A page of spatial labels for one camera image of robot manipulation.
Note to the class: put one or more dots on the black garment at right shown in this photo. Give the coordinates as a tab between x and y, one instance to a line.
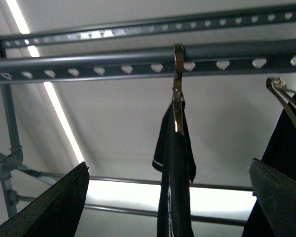
280	154

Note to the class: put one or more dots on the black printed t-shirt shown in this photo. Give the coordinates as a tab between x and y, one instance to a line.
174	159

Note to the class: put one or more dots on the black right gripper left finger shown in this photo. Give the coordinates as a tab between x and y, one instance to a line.
55	213

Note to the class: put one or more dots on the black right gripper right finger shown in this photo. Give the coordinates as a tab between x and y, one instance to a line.
276	194

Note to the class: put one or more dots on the grey metal clothes rack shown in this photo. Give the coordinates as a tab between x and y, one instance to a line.
90	81

